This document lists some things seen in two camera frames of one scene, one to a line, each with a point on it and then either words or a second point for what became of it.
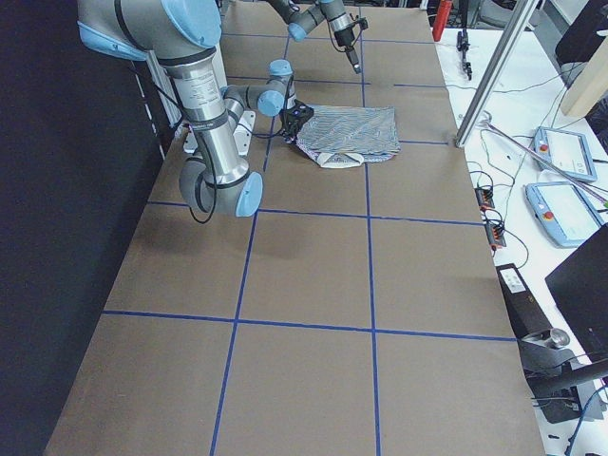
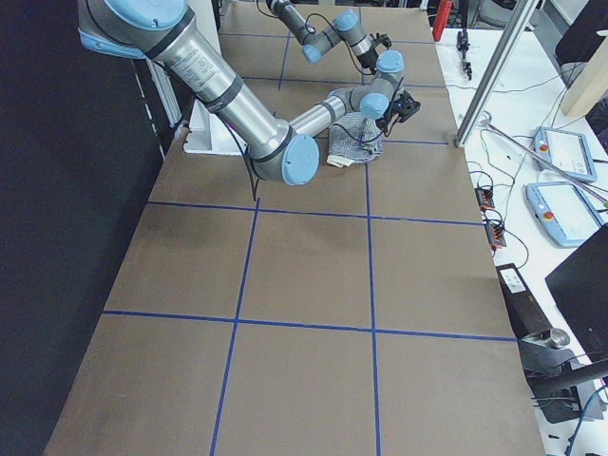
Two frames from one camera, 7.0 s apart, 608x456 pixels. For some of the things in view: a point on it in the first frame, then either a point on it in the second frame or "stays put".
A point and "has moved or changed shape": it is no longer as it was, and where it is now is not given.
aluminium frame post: [512, 37] stays put
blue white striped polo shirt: [343, 136] has moved or changed shape
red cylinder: [443, 11] stays put
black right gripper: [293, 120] -> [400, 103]
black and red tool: [463, 39] stays put
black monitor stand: [553, 374] stays put
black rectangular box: [526, 315] stays put
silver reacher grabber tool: [588, 189] stays put
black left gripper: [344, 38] -> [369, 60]
